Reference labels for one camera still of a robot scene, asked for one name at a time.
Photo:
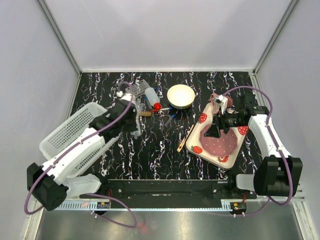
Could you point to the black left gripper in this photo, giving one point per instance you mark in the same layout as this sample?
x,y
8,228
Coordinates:
x,y
134,127

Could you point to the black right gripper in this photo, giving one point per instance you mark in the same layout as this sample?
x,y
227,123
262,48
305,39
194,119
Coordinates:
x,y
220,120

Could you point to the tan bristle tube brush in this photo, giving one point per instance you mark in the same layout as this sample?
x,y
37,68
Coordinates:
x,y
150,114

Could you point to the wooden test tube clamp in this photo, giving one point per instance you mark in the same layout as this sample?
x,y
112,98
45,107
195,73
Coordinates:
x,y
185,139

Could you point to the white wash bottle red cap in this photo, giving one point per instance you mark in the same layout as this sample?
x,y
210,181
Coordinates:
x,y
153,99

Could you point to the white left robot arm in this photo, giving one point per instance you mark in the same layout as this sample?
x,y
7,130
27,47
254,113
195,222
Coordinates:
x,y
74,146

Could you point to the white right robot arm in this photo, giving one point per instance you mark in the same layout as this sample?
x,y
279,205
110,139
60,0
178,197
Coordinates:
x,y
279,172

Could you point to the pink polka dot dish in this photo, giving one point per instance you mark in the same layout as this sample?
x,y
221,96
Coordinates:
x,y
219,147

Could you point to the white strawberry pattern tray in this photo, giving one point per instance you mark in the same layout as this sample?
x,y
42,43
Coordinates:
x,y
194,146

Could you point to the clear test tube rack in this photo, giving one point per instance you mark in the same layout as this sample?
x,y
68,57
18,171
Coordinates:
x,y
138,89

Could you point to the green white ceramic bowl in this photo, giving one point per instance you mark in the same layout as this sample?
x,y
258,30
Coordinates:
x,y
181,96

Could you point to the white perforated plastic basket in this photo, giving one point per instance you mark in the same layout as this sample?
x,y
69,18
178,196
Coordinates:
x,y
69,131

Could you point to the right control box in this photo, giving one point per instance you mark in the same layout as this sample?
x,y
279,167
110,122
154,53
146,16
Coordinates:
x,y
238,207

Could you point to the control box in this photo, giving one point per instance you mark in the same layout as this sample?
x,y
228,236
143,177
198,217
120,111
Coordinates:
x,y
103,205
238,207

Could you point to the left control box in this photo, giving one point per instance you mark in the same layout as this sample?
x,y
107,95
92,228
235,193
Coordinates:
x,y
103,205

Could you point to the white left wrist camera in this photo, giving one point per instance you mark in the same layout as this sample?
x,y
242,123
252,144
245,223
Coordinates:
x,y
127,96

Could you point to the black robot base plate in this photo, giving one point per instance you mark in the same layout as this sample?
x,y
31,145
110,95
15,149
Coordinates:
x,y
212,189

